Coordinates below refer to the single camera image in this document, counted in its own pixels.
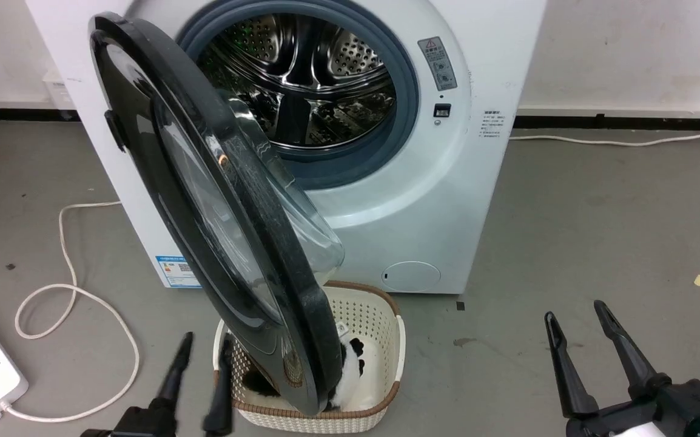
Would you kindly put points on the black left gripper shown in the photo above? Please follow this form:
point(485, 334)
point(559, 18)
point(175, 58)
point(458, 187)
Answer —
point(144, 422)

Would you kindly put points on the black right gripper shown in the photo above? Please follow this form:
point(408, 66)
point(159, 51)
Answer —
point(671, 409)

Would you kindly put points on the black round washing machine door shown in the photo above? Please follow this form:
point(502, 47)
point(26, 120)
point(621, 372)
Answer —
point(204, 200)

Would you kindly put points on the white front-load washing machine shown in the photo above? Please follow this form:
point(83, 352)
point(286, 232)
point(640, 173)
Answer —
point(483, 54)

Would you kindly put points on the black and white garment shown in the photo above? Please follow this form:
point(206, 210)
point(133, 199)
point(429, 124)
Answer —
point(350, 370)

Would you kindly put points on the cream woven laundry basket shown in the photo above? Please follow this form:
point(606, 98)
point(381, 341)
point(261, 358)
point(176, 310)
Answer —
point(380, 340)

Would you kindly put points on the white wall box behind washer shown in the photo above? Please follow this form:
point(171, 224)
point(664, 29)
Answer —
point(59, 91)

